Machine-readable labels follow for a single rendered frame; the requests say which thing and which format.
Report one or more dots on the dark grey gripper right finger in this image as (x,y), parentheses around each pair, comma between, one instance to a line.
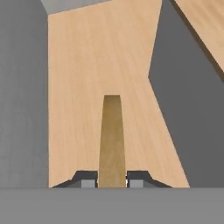
(140,176)

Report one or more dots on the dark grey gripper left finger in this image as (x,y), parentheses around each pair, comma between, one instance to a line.
(84,176)

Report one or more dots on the grey counter base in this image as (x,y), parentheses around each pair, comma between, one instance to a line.
(192,122)

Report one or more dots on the grey cabinet run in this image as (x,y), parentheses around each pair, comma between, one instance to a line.
(23,102)

